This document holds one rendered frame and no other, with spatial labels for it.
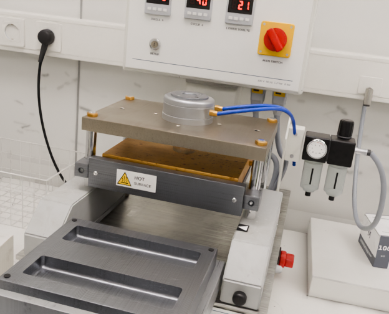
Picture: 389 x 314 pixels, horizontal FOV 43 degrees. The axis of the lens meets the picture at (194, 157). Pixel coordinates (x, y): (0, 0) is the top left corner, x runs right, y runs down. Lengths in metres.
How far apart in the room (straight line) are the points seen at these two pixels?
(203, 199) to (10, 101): 0.88
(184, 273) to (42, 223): 0.23
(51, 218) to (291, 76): 0.45
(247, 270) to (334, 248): 0.55
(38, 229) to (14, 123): 0.79
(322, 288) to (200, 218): 0.31
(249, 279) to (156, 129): 0.24
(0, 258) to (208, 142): 0.46
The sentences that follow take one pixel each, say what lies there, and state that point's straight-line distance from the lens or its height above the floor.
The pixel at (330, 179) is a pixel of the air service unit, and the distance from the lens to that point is 0.90.
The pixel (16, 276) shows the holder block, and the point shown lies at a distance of 0.56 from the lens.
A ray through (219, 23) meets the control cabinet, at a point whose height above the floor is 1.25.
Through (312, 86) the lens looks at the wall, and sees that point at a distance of 1.18.
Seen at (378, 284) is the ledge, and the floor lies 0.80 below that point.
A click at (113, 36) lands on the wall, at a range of 1.26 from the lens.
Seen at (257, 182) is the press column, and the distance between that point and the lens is 0.69.
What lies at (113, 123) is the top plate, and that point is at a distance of 0.72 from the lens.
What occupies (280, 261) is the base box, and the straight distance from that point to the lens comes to 1.05.
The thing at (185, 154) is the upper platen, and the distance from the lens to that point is 0.77.
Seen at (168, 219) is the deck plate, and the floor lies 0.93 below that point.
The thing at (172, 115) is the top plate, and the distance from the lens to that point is 0.74.
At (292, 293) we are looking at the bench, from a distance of 1.05.
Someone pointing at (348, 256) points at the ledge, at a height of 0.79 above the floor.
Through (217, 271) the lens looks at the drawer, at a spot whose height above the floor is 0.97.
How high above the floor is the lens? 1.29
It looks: 18 degrees down
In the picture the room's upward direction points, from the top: 6 degrees clockwise
